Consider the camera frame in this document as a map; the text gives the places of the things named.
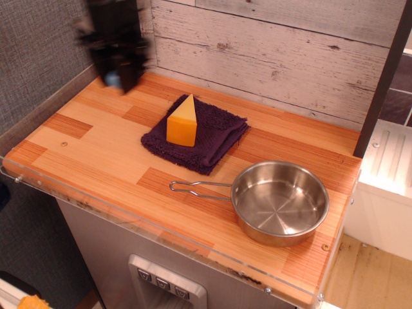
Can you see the purple folded towel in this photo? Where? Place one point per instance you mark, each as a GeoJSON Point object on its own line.
{"type": "Point", "coordinates": [217, 131]}

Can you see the dark right vertical post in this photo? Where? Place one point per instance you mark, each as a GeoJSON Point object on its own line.
{"type": "Point", "coordinates": [388, 72]}

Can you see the orange cheese wedge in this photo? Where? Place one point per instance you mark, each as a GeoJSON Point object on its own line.
{"type": "Point", "coordinates": [182, 124]}

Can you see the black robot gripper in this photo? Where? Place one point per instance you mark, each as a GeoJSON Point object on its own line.
{"type": "Point", "coordinates": [111, 33]}

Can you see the silver dispenser button panel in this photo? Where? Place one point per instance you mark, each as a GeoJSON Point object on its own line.
{"type": "Point", "coordinates": [158, 287]}

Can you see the orange object bottom left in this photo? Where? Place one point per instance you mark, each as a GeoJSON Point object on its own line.
{"type": "Point", "coordinates": [32, 302]}

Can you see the blue spoon with grey bowl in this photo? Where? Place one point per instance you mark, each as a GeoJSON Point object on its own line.
{"type": "Point", "coordinates": [112, 79]}

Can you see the stainless steel pan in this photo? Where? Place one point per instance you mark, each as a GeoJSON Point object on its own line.
{"type": "Point", "coordinates": [279, 204]}

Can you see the white toy sink unit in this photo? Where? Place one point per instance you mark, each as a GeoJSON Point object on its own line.
{"type": "Point", "coordinates": [380, 208]}

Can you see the grey toy cabinet front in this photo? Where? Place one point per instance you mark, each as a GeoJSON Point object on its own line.
{"type": "Point", "coordinates": [106, 247]}

